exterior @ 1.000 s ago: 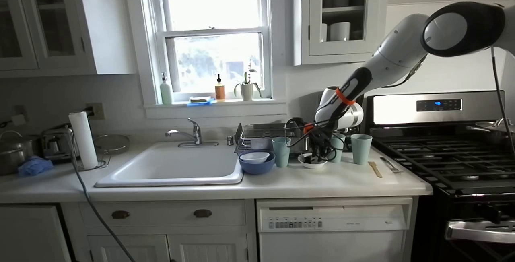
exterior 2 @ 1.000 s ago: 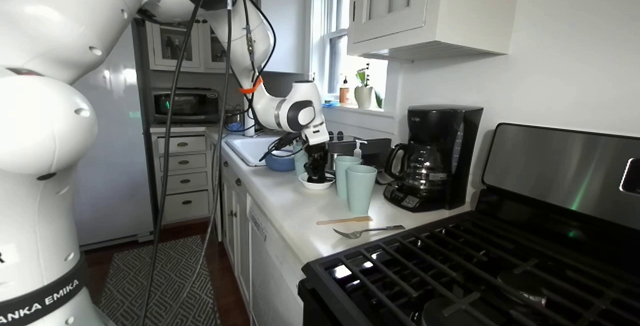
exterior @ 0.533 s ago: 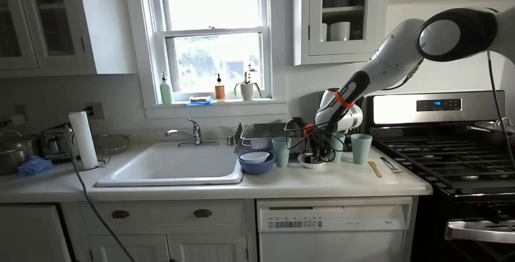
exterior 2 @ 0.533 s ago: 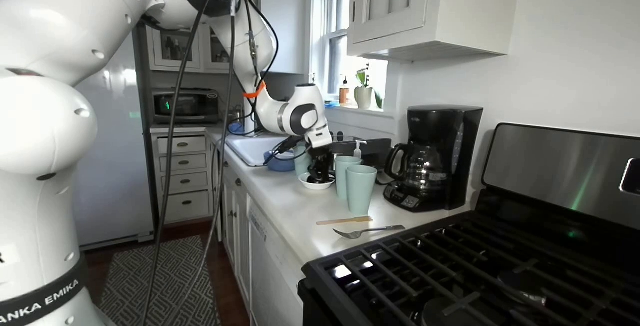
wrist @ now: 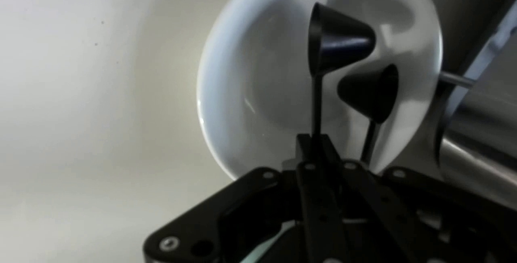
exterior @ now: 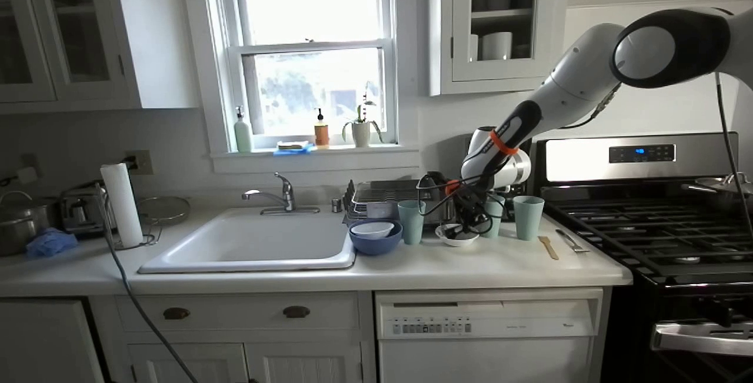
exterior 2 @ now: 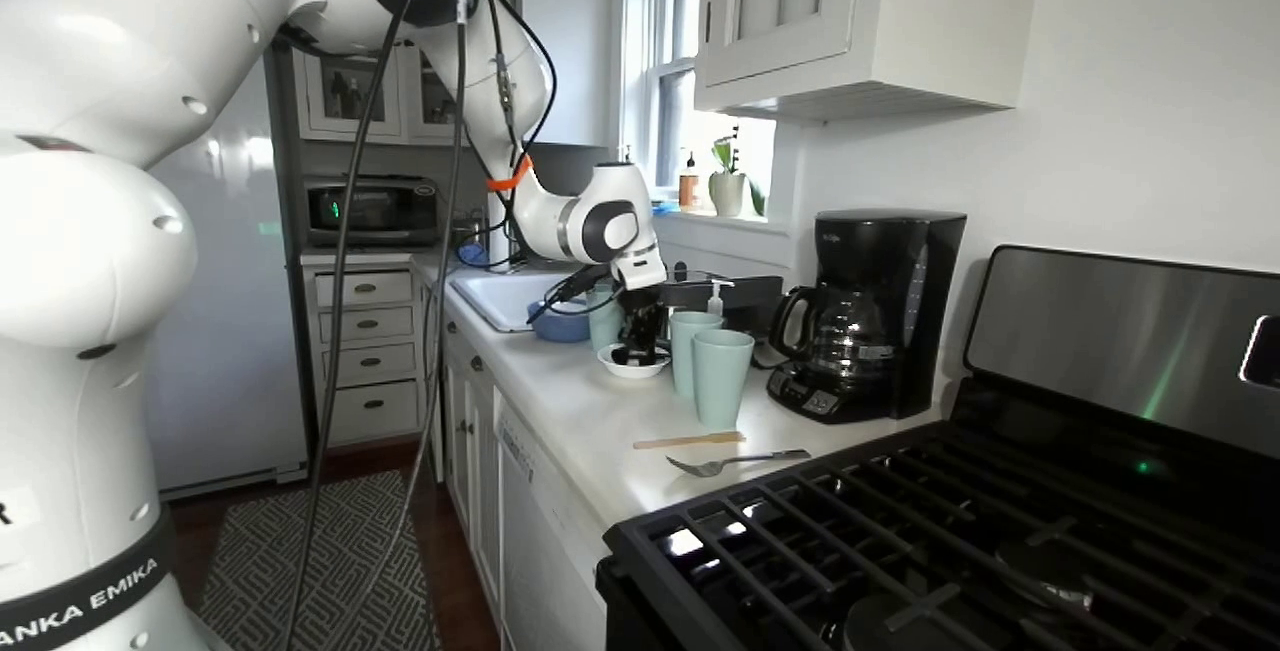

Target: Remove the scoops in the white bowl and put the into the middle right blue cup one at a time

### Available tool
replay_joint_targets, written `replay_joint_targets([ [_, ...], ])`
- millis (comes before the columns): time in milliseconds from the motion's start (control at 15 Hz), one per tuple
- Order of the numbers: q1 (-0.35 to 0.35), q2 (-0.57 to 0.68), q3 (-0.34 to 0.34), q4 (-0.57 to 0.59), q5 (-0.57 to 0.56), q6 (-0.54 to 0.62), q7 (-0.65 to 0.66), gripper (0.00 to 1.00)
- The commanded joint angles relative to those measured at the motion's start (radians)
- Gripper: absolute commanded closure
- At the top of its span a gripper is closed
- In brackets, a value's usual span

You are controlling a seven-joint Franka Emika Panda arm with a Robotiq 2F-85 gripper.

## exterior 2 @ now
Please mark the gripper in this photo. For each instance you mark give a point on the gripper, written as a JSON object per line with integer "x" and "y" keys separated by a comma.
{"x": 648, "y": 311}

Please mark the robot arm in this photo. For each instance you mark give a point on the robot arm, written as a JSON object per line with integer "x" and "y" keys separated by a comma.
{"x": 90, "y": 261}

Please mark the light blue cup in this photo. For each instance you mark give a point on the light blue cup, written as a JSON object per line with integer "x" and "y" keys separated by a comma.
{"x": 683, "y": 346}
{"x": 603, "y": 326}
{"x": 722, "y": 376}

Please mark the white bowl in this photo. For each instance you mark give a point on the white bowl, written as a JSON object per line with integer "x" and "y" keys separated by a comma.
{"x": 634, "y": 369}

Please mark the blue bowl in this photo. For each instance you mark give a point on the blue bowl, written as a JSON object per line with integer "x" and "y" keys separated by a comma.
{"x": 558, "y": 327}

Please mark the soap pump bottle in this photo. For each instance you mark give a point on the soap pump bottle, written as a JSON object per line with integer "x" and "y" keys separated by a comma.
{"x": 715, "y": 303}

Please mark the brown soap bottle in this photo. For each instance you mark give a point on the brown soap bottle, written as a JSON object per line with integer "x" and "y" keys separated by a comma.
{"x": 689, "y": 189}

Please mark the wooden stick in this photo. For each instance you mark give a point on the wooden stick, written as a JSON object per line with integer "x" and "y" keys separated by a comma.
{"x": 690, "y": 440}

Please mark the white sink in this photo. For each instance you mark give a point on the white sink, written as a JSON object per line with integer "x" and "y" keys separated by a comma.
{"x": 505, "y": 301}

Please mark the potted plant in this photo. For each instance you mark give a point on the potted plant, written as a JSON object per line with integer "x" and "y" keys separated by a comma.
{"x": 727, "y": 191}

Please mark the metal fork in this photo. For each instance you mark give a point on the metal fork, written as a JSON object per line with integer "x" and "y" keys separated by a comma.
{"x": 720, "y": 462}

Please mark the window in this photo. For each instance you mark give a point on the window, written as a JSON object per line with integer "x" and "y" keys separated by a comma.
{"x": 690, "y": 101}

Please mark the white cabinet door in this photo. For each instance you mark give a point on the white cabinet door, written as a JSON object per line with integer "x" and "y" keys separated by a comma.
{"x": 486, "y": 491}
{"x": 458, "y": 441}

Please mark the black coffee maker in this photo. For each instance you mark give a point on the black coffee maker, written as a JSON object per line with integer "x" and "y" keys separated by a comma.
{"x": 880, "y": 331}

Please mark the white dishwasher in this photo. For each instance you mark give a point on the white dishwasher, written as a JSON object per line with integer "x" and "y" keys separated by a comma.
{"x": 550, "y": 531}

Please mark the white drawer cabinet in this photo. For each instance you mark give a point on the white drawer cabinet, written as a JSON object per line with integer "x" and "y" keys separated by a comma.
{"x": 370, "y": 361}

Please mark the black microwave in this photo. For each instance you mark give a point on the black microwave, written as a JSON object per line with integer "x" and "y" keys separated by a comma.
{"x": 375, "y": 211}

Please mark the glass cabinet door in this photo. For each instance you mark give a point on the glass cabinet door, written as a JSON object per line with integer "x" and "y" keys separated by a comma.
{"x": 800, "y": 41}

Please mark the black stove grate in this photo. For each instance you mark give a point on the black stove grate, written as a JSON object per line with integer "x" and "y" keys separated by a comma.
{"x": 900, "y": 531}

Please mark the white glass-front cabinet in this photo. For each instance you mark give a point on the white glass-front cabinet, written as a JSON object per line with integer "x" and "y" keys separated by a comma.
{"x": 335, "y": 96}

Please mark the grey patterned rug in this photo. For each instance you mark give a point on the grey patterned rug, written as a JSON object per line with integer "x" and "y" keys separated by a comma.
{"x": 350, "y": 571}

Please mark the white refrigerator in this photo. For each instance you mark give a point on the white refrigerator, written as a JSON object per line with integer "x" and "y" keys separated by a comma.
{"x": 225, "y": 331}

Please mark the black and steel stove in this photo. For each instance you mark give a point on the black and steel stove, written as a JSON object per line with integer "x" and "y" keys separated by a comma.
{"x": 1100, "y": 381}

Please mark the white wall cabinet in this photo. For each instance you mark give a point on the white wall cabinet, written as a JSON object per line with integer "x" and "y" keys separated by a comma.
{"x": 940, "y": 21}

